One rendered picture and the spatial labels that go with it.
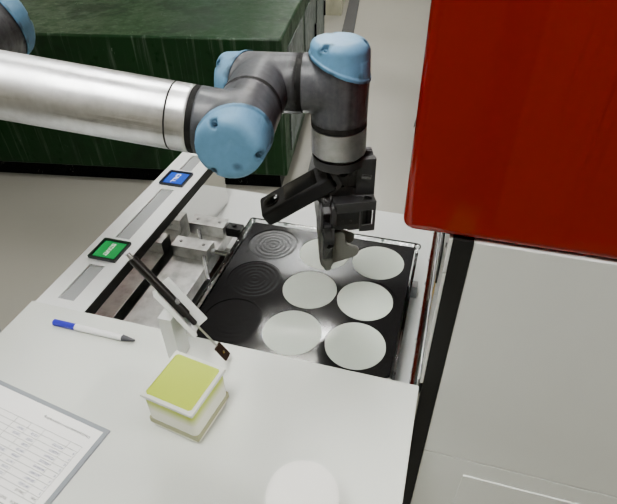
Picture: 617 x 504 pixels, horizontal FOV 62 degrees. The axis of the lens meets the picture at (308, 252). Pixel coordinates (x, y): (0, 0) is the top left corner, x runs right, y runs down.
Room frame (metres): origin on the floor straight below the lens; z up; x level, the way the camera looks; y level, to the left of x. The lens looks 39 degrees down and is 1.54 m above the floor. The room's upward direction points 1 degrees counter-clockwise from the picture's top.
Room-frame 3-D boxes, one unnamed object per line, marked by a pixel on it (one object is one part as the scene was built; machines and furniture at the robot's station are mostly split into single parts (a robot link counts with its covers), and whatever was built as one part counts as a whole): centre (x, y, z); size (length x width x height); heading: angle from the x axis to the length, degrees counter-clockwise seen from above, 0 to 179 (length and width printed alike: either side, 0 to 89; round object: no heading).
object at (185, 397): (0.38, 0.15, 1.00); 0.07 x 0.07 x 0.07; 65
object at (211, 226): (0.89, 0.21, 0.89); 0.08 x 0.03 x 0.03; 73
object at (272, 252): (0.68, 0.00, 0.90); 0.34 x 0.34 x 0.01; 73
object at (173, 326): (0.48, 0.17, 1.03); 0.06 x 0.04 x 0.13; 73
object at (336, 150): (0.64, -0.04, 1.22); 0.08 x 0.08 x 0.05
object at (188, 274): (0.74, 0.26, 0.87); 0.36 x 0.08 x 0.03; 163
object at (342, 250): (0.62, -0.05, 1.04); 0.06 x 0.03 x 0.09; 97
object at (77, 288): (0.85, 0.33, 0.89); 0.55 x 0.09 x 0.14; 163
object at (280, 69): (0.63, 0.06, 1.30); 0.11 x 0.11 x 0.08; 82
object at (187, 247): (0.82, 0.23, 0.89); 0.08 x 0.03 x 0.03; 73
